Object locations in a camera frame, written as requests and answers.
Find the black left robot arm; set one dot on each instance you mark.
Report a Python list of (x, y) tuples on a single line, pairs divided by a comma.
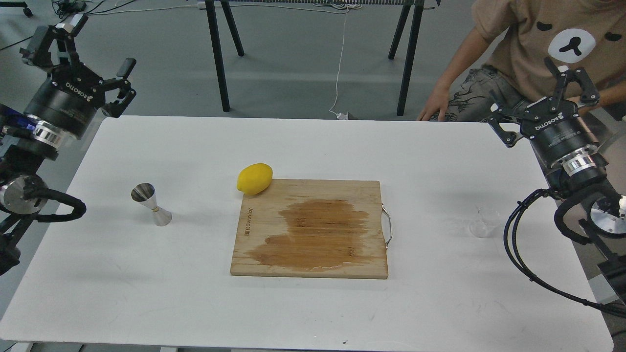
[(24, 196)]

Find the steel double jigger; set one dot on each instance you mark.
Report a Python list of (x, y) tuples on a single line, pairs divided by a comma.
[(144, 194)]

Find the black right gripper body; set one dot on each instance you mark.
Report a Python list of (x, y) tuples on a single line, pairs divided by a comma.
[(554, 134)]

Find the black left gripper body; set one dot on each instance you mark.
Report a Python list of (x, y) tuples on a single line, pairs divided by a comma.
[(68, 102)]

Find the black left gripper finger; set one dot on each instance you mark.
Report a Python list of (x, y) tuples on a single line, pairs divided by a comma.
[(37, 53), (125, 93)]

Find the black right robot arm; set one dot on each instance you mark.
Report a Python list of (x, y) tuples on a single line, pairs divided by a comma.
[(590, 210)]

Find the wooden cutting board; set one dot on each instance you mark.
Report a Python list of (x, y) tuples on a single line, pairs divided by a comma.
[(307, 228)]

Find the clear glass cup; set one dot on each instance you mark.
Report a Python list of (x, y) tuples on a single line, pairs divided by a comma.
[(485, 223)]

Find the yellow lemon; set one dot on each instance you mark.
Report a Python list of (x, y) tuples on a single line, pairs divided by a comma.
[(254, 179)]

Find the person in beige shirt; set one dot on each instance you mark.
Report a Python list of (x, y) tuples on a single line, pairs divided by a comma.
[(505, 52)]

